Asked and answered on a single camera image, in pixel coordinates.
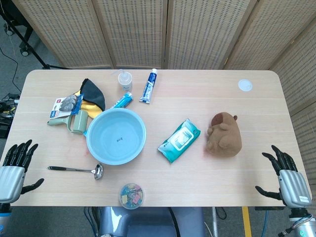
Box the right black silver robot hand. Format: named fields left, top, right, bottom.
left=255, top=145, right=313, bottom=208

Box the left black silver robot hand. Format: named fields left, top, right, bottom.
left=0, top=139, right=45, bottom=204

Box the steel ladle with black handle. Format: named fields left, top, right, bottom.
left=46, top=162, right=104, bottom=181

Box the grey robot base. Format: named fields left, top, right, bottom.
left=98, top=206, right=206, bottom=237

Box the brown capybara plush toy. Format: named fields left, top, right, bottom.
left=206, top=112, right=242, bottom=158

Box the green dustpan with items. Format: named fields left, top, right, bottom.
left=47, top=110, right=89, bottom=135

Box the blister pack with grey pads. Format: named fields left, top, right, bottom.
left=50, top=94, right=84, bottom=119

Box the light blue plastic basin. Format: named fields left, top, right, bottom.
left=85, top=108, right=147, bottom=166

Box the white round table grommet cover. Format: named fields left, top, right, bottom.
left=238, top=79, right=253, bottom=92

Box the wooden perforated screen panel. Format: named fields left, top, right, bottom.
left=92, top=0, right=169, bottom=70
left=11, top=0, right=115, bottom=69
left=269, top=24, right=316, bottom=178
left=224, top=0, right=316, bottom=71
left=164, top=0, right=259, bottom=70

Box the dark grey and yellow cloth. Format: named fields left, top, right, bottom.
left=74, top=78, right=106, bottom=119

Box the clear jar of binder clips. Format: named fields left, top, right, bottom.
left=118, top=182, right=146, bottom=210

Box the teal wet wipes pack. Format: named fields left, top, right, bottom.
left=157, top=118, right=201, bottom=164

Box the small teal tube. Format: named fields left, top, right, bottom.
left=108, top=91, right=134, bottom=109

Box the black wheeled stand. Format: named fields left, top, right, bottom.
left=0, top=0, right=64, bottom=70

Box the clear plastic wash bottle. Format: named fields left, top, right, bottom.
left=110, top=69, right=133, bottom=91

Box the blue white toothpaste tube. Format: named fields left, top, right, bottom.
left=139, top=68, right=158, bottom=104

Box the blue cable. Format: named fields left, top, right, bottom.
left=263, top=206, right=273, bottom=237

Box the black equipment with cables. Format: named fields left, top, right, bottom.
left=0, top=92, right=22, bottom=139

